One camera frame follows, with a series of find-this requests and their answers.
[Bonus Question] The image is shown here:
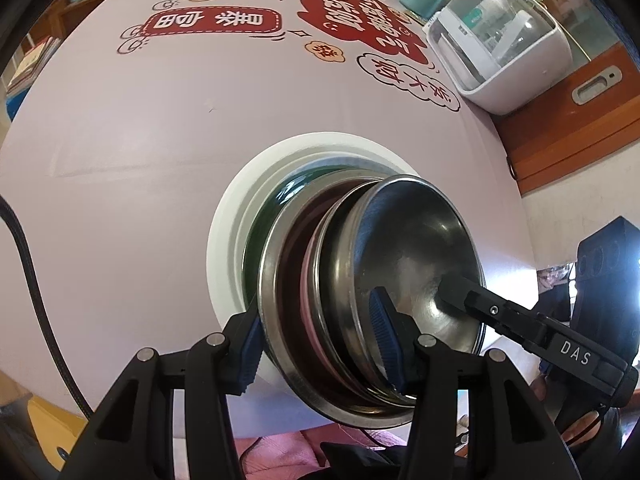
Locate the right hand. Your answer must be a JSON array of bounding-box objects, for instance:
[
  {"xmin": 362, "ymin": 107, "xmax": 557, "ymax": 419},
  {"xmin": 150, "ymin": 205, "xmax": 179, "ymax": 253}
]
[{"xmin": 530, "ymin": 374, "xmax": 622, "ymax": 454}]

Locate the green plate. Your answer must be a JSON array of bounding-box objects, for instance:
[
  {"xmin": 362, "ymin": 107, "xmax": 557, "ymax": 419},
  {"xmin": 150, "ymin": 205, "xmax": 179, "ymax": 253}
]
[{"xmin": 242, "ymin": 164, "xmax": 352, "ymax": 306}]

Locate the black cable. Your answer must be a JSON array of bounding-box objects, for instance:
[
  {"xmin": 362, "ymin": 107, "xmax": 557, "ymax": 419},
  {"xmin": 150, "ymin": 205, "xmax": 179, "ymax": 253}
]
[{"xmin": 0, "ymin": 194, "xmax": 97, "ymax": 421}]

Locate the wooden tv cabinet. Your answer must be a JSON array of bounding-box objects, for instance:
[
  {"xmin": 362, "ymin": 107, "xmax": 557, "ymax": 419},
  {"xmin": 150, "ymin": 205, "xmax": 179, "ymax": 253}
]
[{"xmin": 29, "ymin": 0, "xmax": 104, "ymax": 44}]

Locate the pink steel bowl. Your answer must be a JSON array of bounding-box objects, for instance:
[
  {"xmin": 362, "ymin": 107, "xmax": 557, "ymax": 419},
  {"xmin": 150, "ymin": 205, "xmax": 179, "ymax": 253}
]
[{"xmin": 299, "ymin": 180, "xmax": 404, "ymax": 406}]

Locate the small steel bowl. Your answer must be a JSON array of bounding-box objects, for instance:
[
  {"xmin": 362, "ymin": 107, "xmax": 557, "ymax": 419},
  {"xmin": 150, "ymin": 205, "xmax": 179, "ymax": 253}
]
[{"xmin": 334, "ymin": 176, "xmax": 485, "ymax": 406}]

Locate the stack of books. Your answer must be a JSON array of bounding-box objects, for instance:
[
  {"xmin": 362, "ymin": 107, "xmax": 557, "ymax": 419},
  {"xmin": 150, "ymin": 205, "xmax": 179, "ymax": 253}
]
[{"xmin": 6, "ymin": 36, "xmax": 62, "ymax": 96}]

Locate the white sterilizer cabinet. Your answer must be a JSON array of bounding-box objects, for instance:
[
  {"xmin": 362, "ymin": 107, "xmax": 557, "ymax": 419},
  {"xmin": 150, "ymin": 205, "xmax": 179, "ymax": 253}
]
[{"xmin": 423, "ymin": 0, "xmax": 573, "ymax": 116}]

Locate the white foam plate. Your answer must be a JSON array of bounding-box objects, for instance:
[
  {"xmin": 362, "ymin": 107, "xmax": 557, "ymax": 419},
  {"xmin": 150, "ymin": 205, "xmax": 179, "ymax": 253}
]
[{"xmin": 206, "ymin": 132, "xmax": 416, "ymax": 325}]

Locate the large steel bowl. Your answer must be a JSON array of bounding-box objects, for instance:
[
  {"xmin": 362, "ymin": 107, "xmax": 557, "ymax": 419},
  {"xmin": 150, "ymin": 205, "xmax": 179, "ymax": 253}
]
[{"xmin": 256, "ymin": 168, "xmax": 412, "ymax": 429}]

